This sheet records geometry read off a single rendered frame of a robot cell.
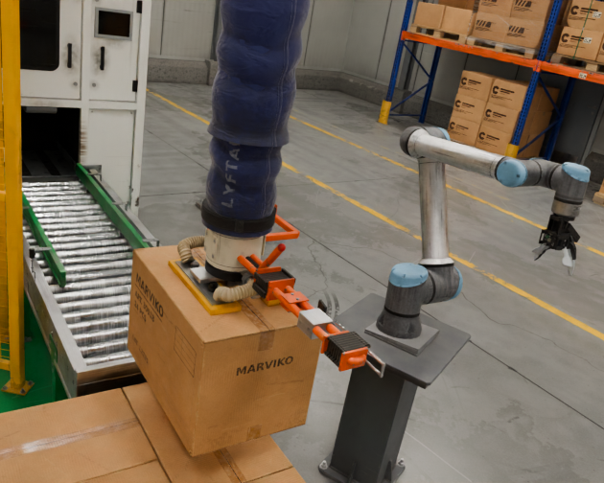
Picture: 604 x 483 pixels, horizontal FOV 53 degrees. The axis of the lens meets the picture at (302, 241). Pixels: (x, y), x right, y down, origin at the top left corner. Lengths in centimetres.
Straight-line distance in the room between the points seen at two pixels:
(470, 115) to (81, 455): 879
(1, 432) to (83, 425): 25
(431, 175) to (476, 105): 753
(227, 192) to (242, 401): 61
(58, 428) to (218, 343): 78
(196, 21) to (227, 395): 1061
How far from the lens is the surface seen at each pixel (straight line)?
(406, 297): 249
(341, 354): 142
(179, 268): 199
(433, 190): 260
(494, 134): 991
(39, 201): 409
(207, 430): 186
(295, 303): 166
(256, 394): 187
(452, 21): 1055
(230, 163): 172
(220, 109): 171
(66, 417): 231
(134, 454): 216
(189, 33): 1203
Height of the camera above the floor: 202
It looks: 22 degrees down
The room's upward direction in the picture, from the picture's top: 10 degrees clockwise
